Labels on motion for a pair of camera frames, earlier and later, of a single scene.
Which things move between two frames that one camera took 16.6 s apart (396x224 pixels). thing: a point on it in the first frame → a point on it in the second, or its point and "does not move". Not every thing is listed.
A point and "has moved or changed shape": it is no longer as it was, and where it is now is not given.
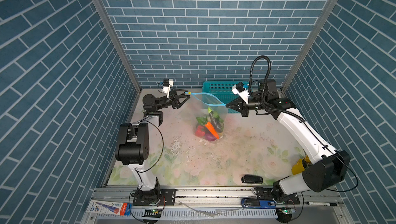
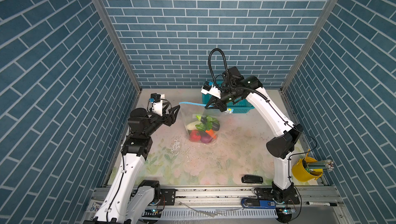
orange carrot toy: x=210 y=126 has moved or changed shape
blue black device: x=255 y=203 does not move
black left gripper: x=172 y=102 → x=169 y=120
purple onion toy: x=210 y=137 has moved or changed shape
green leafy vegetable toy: x=202 y=120 → x=208 y=125
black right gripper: x=240 y=106 → x=216 y=104
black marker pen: x=320 y=203 does not move
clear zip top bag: x=210 y=115 has moved or changed shape
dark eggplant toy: x=216 y=123 → x=216 y=125
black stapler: x=251 y=179 does not move
